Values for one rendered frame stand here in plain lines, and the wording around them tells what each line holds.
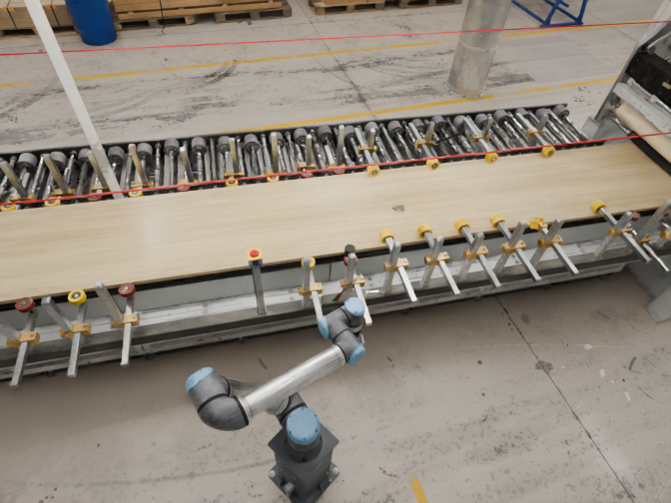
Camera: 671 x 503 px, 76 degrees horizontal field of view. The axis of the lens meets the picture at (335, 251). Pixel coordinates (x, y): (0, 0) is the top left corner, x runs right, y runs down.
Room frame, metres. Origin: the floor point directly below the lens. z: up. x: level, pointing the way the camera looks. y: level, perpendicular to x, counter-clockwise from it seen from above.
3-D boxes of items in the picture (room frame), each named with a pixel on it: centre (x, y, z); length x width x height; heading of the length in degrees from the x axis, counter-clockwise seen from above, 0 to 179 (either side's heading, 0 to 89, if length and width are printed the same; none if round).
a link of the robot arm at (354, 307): (1.04, -0.10, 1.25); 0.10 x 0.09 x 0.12; 128
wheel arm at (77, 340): (1.04, 1.30, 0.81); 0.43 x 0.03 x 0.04; 16
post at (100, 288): (1.14, 1.11, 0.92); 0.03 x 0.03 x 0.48; 16
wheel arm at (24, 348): (0.97, 1.54, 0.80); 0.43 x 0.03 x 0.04; 16
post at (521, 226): (1.78, -1.05, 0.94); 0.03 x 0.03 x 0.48; 16
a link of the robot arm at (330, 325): (0.96, -0.02, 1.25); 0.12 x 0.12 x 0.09; 38
